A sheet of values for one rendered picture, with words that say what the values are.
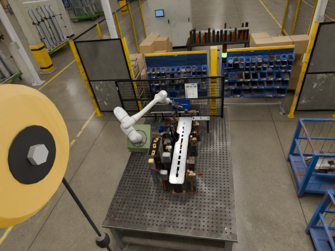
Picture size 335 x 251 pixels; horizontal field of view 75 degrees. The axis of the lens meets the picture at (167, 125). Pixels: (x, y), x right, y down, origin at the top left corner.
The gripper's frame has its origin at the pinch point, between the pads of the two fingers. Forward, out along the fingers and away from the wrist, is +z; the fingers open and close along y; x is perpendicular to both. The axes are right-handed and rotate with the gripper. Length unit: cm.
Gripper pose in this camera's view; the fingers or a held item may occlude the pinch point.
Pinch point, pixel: (182, 106)
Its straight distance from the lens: 308.9
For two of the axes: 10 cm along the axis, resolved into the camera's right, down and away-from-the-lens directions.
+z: 9.3, 3.4, 1.1
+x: 3.6, -8.5, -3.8
